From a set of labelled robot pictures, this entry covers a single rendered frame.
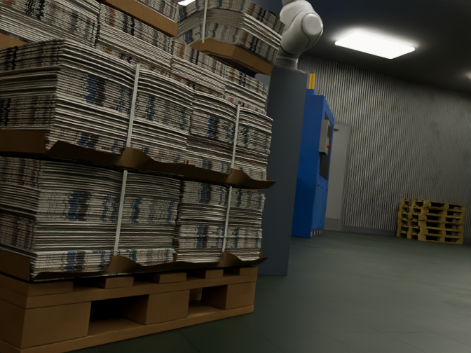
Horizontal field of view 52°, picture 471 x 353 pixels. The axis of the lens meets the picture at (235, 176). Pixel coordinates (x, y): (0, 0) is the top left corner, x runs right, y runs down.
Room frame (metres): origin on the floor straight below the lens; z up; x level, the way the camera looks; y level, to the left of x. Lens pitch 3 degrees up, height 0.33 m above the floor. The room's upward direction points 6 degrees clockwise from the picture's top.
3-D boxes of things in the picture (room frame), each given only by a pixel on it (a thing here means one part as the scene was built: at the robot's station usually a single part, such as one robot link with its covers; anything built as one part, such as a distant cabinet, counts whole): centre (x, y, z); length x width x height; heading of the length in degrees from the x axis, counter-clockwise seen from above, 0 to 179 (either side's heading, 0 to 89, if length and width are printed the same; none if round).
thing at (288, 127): (2.41, -0.17, 0.50); 0.20 x 0.20 x 1.00; 21
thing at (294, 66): (2.43, -0.17, 1.03); 0.22 x 0.18 x 0.06; 21
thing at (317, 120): (6.67, -0.66, 1.03); 1.50 x 1.29 x 2.07; 163
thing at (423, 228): (9.77, -4.04, 0.39); 1.10 x 0.76 x 0.78; 111
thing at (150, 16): (1.52, 0.47, 0.86); 0.38 x 0.29 x 0.04; 54
